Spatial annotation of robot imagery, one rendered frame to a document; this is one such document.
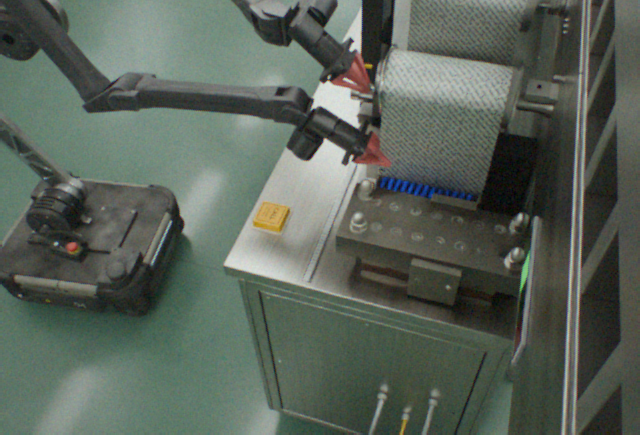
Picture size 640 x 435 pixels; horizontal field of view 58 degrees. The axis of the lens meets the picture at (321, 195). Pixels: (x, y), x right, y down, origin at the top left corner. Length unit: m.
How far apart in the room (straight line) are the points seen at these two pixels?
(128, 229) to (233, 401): 0.77
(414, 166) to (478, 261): 0.25
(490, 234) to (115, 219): 1.58
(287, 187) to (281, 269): 0.26
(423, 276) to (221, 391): 1.17
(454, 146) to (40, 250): 1.71
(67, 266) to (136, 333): 0.36
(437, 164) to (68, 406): 1.61
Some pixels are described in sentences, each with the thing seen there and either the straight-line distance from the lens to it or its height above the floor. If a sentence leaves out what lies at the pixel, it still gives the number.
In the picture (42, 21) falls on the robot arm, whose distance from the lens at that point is 1.40.
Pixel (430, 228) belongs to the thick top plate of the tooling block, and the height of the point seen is 1.03.
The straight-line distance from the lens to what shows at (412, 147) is 1.25.
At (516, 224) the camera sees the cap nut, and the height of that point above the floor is 1.05.
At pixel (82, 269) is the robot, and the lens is 2.34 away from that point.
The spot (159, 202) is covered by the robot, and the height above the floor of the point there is 0.24.
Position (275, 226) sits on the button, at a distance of 1.38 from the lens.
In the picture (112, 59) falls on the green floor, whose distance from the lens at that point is 3.79.
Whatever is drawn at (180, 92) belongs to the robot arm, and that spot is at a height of 1.21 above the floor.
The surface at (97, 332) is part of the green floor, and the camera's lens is 2.45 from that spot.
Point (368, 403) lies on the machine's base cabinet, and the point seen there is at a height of 0.38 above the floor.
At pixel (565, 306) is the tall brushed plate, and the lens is 0.69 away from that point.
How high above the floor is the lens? 1.98
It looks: 48 degrees down
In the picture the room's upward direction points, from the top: 3 degrees counter-clockwise
